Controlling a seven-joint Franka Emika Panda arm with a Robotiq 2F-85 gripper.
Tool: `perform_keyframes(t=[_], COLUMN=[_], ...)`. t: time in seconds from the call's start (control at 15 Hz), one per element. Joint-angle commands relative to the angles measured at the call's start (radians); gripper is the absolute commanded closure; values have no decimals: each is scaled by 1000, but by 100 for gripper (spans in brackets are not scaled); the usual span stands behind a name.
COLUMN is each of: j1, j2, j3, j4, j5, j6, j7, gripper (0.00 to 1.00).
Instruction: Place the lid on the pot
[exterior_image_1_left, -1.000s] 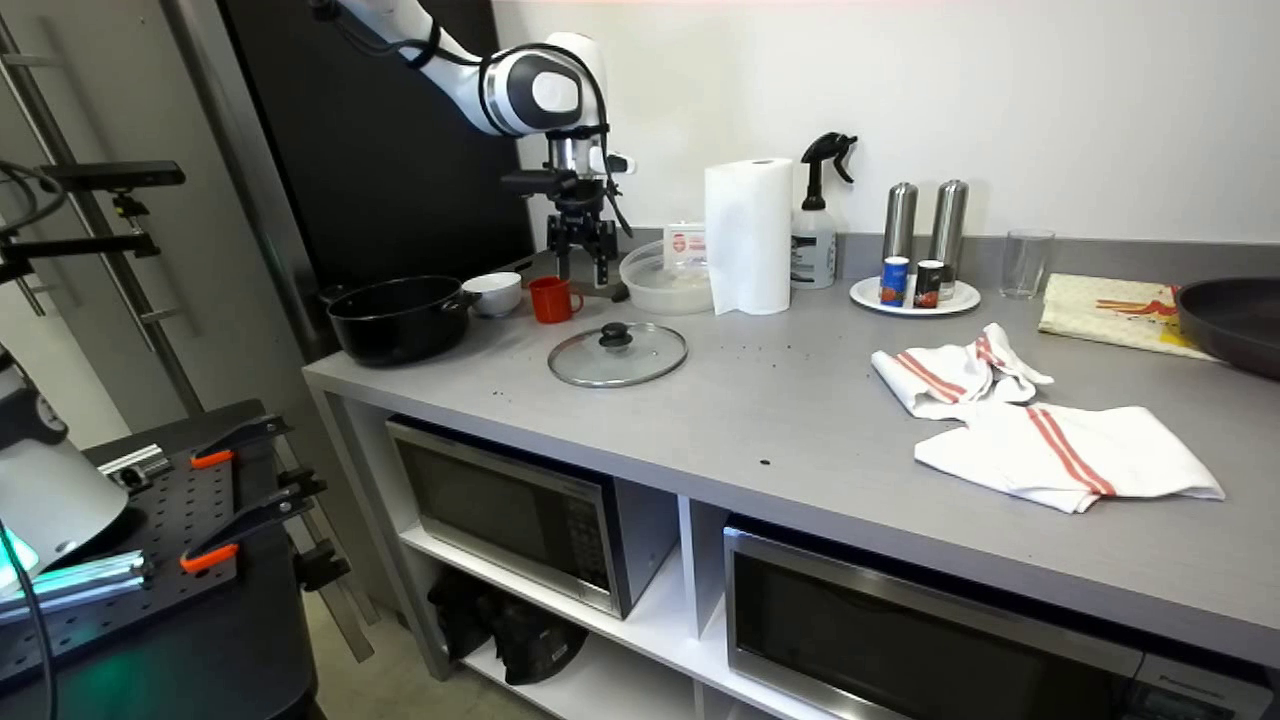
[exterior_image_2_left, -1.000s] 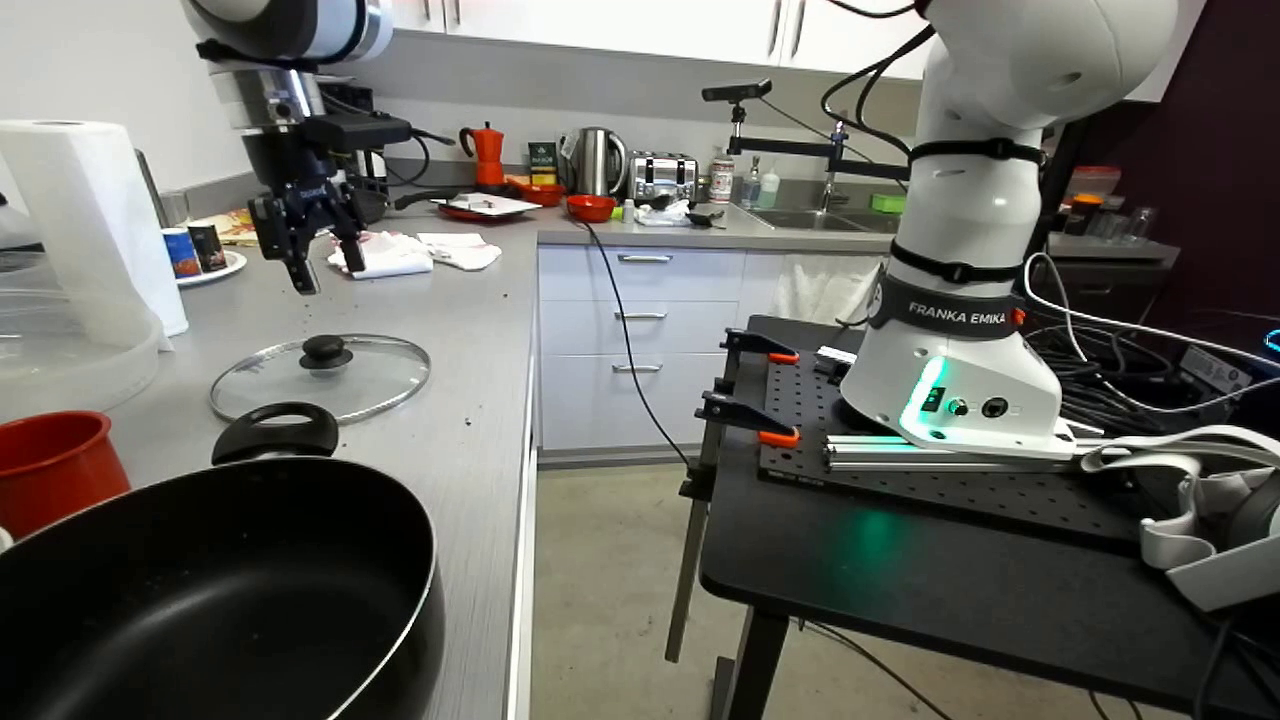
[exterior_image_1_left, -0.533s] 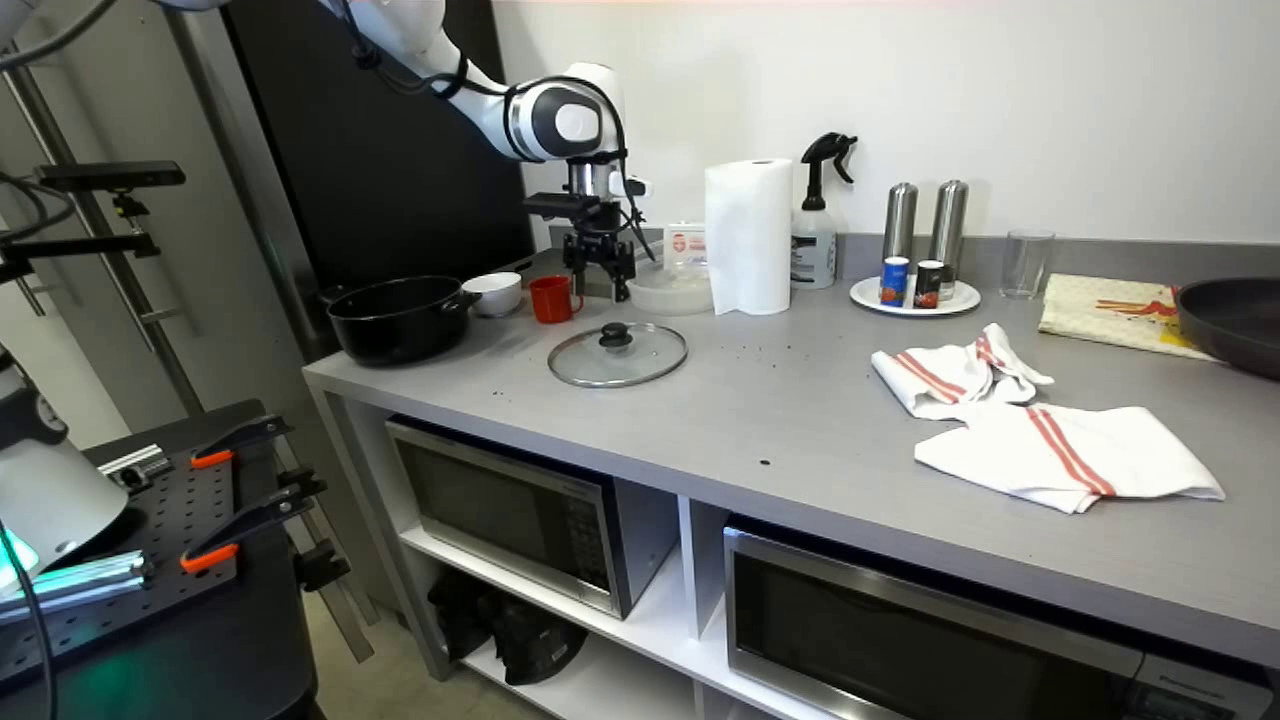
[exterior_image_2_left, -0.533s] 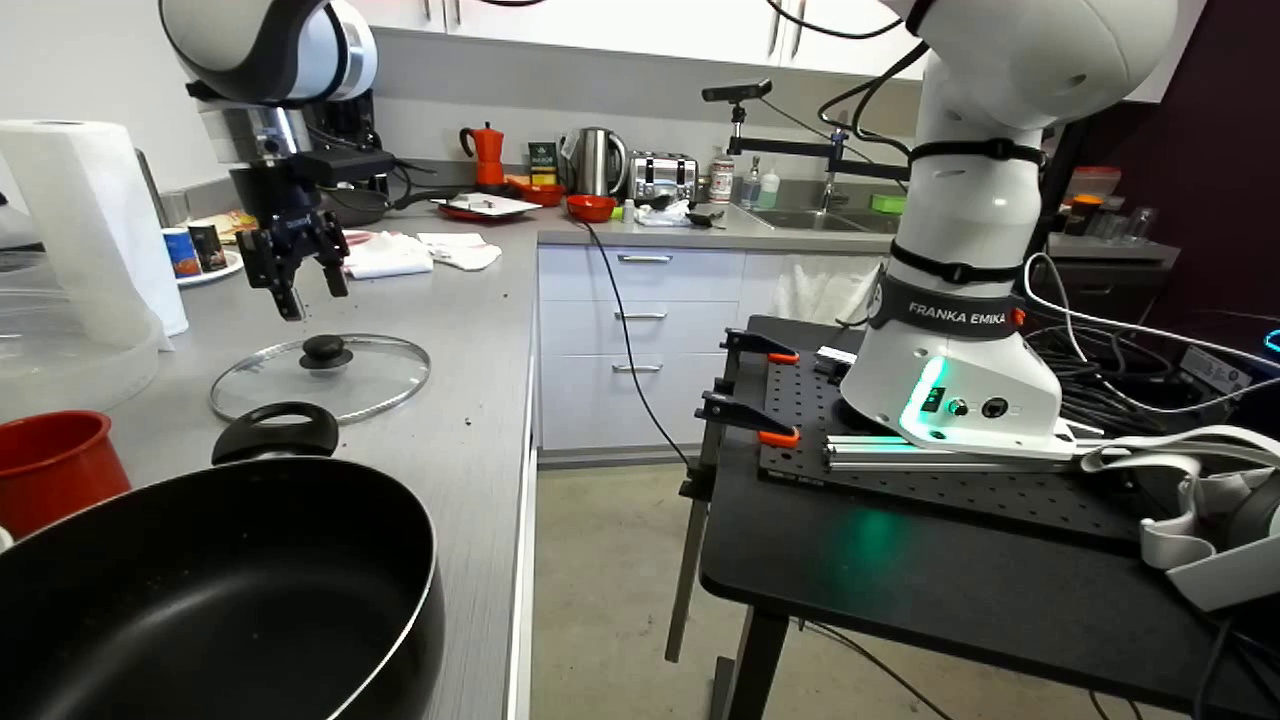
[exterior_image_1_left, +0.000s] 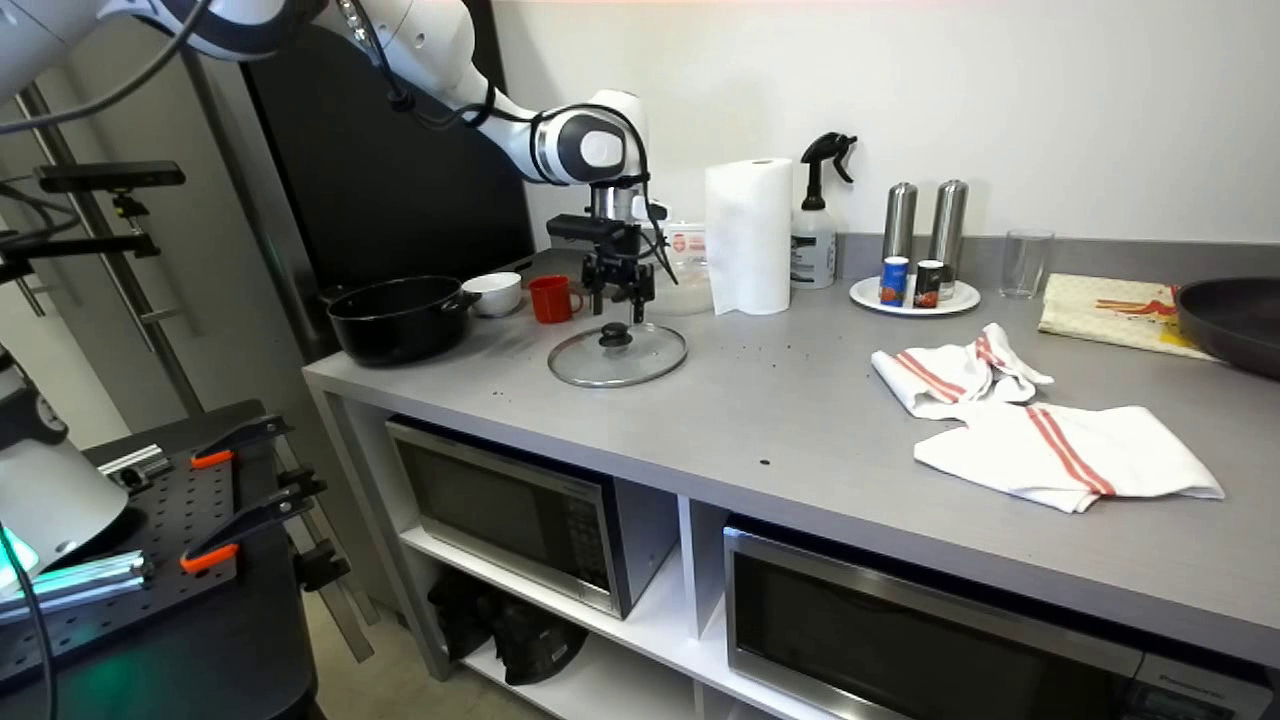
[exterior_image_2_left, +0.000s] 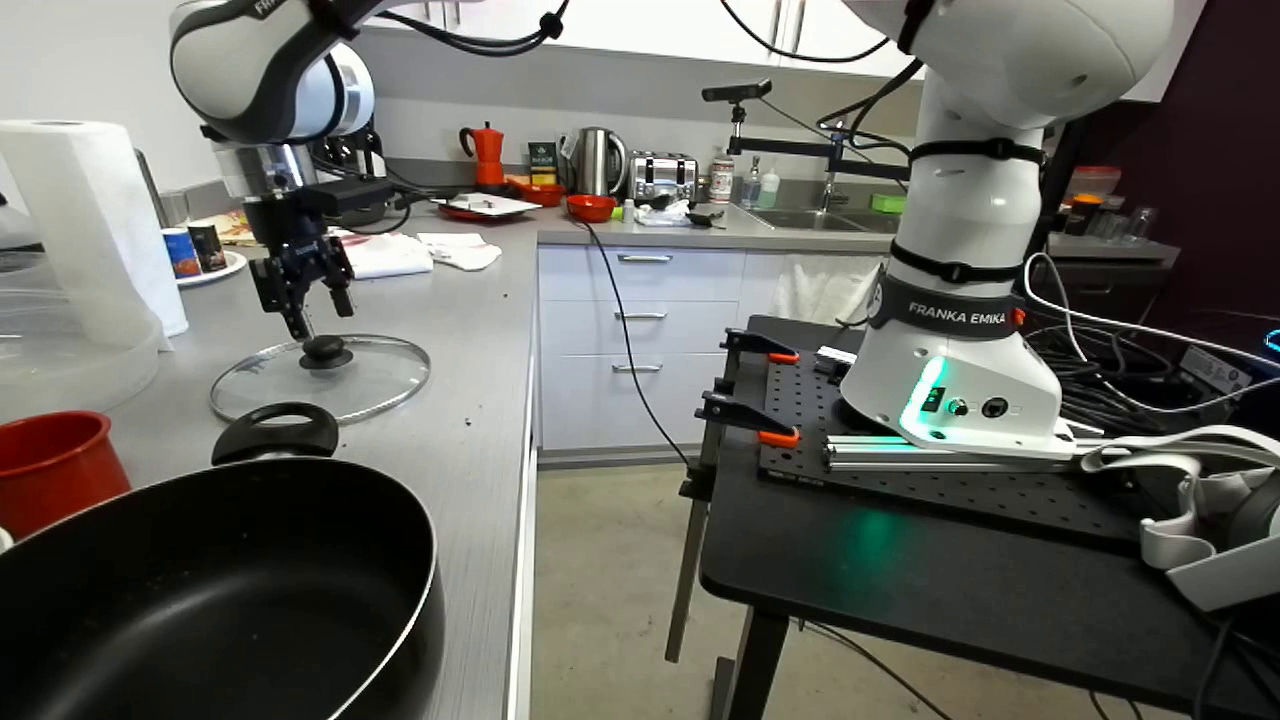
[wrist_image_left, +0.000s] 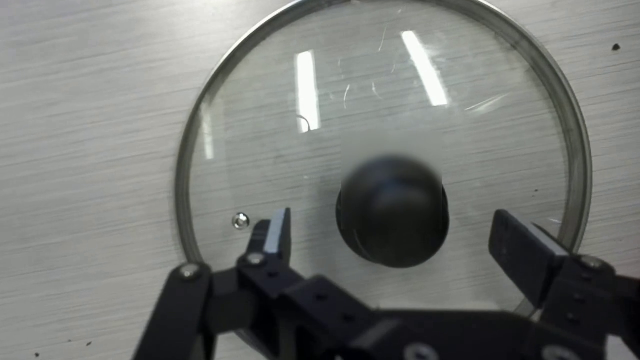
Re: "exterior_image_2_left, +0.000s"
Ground dark can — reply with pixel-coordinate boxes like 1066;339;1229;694
182;221;229;277

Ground yellow printed cloth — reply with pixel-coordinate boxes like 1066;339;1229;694
217;206;273;252

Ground steel sink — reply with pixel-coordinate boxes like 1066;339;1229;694
757;177;913;236

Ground black orange clamp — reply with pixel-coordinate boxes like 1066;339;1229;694
661;388;806;667
720;328;804;373

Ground white crumpled item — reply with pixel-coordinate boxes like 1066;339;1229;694
632;195;696;231

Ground red mug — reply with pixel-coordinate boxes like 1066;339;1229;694
0;407;134;542

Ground black perforated robot table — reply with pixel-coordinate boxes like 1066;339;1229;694
664;310;1280;720

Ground steel toaster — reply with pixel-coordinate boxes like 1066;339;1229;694
626;147;703;206

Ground white serving plate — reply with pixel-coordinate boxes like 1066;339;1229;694
434;187;545;228

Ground small round white plate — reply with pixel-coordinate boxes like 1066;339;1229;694
171;249;253;293

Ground black cooking pot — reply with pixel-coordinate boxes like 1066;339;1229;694
0;401;448;720

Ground blue can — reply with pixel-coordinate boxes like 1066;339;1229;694
159;222;202;280

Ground crumpled white red-striped towel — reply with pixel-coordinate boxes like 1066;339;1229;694
334;231;434;284

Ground small red item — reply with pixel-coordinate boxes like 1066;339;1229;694
505;177;573;213

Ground red moka pot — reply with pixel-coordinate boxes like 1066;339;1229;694
456;121;513;192

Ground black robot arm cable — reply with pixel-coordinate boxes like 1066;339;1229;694
376;0;924;136

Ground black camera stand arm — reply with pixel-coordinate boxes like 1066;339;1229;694
723;101;915;177

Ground red bowl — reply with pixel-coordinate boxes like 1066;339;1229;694
564;192;622;228

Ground black power cord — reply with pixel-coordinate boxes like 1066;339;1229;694
578;216;696;470

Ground black cable bundle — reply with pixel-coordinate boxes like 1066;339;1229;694
1063;317;1280;437

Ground black stereo camera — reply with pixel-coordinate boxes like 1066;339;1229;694
698;78;775;106

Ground steel kettle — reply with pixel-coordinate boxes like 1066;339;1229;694
568;125;632;202

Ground black frying pan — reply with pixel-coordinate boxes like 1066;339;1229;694
329;178;390;228

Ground white upper cabinets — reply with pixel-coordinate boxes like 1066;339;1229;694
355;0;935;77

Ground dark brown cabinet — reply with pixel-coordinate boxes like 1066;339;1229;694
1050;0;1280;324

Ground aluminium rail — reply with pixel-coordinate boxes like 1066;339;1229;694
821;430;1081;470

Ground white drawer cabinet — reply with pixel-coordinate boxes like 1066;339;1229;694
534;239;887;465

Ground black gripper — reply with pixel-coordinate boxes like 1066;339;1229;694
248;213;358;343

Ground black coffee machine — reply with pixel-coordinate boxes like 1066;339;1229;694
314;125;390;192

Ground white grey device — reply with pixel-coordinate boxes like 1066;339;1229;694
1074;420;1280;615

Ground green box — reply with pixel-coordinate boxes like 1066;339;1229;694
522;139;558;192

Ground glass lid black knob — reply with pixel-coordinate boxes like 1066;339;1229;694
202;328;434;428

